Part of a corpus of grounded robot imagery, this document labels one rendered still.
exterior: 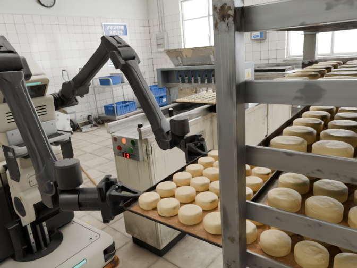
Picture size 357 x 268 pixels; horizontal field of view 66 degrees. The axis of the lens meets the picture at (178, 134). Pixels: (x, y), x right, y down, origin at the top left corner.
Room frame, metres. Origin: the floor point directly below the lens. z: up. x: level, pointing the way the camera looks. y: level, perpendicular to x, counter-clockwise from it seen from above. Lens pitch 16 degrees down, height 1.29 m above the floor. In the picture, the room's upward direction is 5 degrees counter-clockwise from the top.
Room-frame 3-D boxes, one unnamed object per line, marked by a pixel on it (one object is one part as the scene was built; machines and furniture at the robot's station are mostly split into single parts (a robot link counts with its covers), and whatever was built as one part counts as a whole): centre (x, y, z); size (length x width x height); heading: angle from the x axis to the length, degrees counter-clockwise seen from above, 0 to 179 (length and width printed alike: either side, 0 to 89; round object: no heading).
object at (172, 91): (2.26, -0.24, 1.01); 0.72 x 0.33 x 0.34; 50
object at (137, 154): (1.59, 0.32, 0.77); 0.24 x 0.04 x 0.14; 50
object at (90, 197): (0.61, 0.21, 0.96); 0.07 x 0.07 x 0.10; 82
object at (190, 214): (0.50, -0.01, 0.97); 0.05 x 0.05 x 0.02
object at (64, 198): (0.62, 0.27, 0.97); 0.07 x 0.06 x 0.07; 82
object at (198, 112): (2.25, -0.42, 0.87); 2.01 x 0.03 x 0.07; 140
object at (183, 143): (0.94, -0.04, 0.96); 0.07 x 0.07 x 0.10; 22
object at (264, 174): (0.66, -0.21, 0.97); 0.05 x 0.05 x 0.02
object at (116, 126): (2.43, -0.20, 0.87); 2.01 x 0.03 x 0.07; 140
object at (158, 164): (1.87, 0.08, 0.45); 0.70 x 0.34 x 0.90; 140
